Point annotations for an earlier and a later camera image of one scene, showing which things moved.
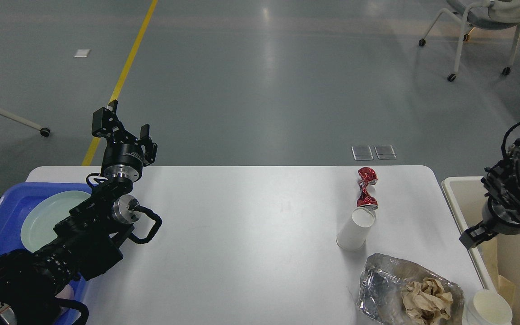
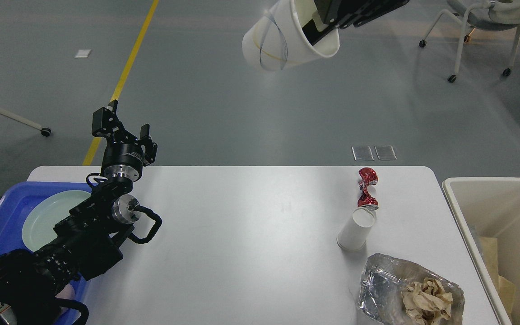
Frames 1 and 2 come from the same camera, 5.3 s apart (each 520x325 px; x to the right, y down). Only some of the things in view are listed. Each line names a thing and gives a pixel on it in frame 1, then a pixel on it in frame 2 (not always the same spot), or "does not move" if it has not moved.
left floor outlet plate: x=362 y=152 does not move
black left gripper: x=123 y=158 does not move
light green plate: x=37 y=229 does not move
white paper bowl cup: x=487 y=307 -> x=277 y=38
